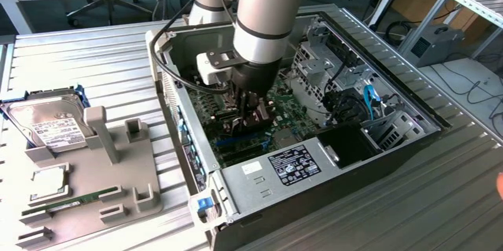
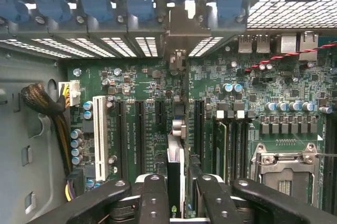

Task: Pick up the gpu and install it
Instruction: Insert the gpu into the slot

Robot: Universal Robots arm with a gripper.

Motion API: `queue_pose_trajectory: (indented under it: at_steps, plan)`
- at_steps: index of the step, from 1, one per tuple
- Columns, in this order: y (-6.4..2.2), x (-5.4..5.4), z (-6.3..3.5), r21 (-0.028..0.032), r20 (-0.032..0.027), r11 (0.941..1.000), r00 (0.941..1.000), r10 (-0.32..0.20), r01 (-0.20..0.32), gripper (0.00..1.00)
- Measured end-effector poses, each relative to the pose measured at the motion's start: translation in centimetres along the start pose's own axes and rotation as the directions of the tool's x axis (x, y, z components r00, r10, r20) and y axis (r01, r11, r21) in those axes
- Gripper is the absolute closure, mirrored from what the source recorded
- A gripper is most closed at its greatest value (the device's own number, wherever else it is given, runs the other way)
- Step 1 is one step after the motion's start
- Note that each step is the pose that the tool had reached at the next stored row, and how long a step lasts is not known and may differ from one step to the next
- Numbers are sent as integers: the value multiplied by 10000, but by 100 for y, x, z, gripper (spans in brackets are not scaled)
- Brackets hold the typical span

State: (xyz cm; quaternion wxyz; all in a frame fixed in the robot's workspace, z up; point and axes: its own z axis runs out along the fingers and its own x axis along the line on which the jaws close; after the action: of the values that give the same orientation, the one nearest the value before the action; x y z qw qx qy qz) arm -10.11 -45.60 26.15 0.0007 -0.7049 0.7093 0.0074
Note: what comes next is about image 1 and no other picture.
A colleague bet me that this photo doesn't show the coiled black cable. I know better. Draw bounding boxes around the coiled black cable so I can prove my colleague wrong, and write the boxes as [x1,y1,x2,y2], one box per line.
[383,20,412,42]

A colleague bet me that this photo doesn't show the open black PC case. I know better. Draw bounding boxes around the open black PC case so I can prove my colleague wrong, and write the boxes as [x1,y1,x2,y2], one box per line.
[144,3,452,251]

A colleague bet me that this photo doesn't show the green RAM stick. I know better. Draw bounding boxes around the green RAM stick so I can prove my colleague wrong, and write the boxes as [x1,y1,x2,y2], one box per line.
[22,187,119,216]

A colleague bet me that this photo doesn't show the aluminium frame table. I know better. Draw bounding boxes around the aluminium frame table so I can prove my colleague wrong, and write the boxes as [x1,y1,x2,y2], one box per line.
[396,0,503,60]

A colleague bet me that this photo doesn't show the green motherboard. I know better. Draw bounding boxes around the green motherboard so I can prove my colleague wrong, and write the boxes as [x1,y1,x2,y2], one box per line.
[187,67,315,168]

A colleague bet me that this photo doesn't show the CPU socket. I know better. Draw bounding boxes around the CPU socket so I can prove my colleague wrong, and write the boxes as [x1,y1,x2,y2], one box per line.
[215,87,243,112]

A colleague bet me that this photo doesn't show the silver hard disk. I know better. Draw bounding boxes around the silver hard disk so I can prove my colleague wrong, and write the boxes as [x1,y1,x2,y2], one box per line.
[2,93,90,153]

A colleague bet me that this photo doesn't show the grey parts rack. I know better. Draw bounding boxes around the grey parts rack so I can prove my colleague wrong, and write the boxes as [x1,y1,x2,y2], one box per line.
[14,105,166,249]

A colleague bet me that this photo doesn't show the silver drive cage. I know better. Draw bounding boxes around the silver drive cage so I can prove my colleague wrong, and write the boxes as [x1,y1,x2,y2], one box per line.
[292,24,380,128]

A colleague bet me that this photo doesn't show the silver CPU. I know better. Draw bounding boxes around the silver CPU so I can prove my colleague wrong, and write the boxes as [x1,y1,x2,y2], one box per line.
[30,168,68,202]

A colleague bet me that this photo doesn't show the black wire bundle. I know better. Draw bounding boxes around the black wire bundle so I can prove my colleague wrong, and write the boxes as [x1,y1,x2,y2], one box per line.
[323,88,374,127]

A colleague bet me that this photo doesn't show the blue wire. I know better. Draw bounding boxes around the blue wire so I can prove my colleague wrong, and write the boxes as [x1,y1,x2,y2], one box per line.
[363,84,380,122]

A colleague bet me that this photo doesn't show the silver power supply unit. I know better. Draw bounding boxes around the silver power supply unit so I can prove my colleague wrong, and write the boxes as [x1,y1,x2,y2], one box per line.
[218,137,342,216]

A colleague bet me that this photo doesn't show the office chair base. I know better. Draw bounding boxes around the office chair base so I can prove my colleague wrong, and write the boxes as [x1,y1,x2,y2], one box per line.
[64,0,155,27]

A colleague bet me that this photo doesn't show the silver disk bay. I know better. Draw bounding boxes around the silver disk bay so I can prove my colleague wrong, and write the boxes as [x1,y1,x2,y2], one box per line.
[360,109,439,153]

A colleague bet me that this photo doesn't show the black floor cable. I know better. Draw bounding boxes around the black floor cable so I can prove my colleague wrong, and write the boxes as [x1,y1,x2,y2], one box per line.
[427,62,503,130]

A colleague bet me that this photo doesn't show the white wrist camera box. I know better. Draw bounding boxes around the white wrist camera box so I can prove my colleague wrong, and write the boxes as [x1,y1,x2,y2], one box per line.
[195,50,248,86]

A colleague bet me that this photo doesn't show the grey control box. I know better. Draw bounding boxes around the grey control box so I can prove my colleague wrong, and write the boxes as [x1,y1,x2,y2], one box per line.
[399,23,467,68]

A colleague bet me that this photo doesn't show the blue expansion slot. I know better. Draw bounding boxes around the blue expansion slot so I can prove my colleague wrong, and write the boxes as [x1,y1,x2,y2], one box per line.
[215,137,260,148]

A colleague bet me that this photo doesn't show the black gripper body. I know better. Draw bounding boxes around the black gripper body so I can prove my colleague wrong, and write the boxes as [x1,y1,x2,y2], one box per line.
[230,57,283,99]

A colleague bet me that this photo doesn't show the graphics card with fan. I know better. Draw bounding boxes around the graphics card with fan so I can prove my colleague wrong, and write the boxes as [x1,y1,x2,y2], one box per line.
[214,100,276,143]

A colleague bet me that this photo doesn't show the blue case latch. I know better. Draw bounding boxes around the blue case latch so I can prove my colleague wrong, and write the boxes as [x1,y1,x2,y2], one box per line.
[195,197,214,212]

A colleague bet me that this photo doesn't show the silver chipset heatsink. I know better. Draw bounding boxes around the silver chipset heatsink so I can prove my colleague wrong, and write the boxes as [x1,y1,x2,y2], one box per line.
[272,129,303,149]

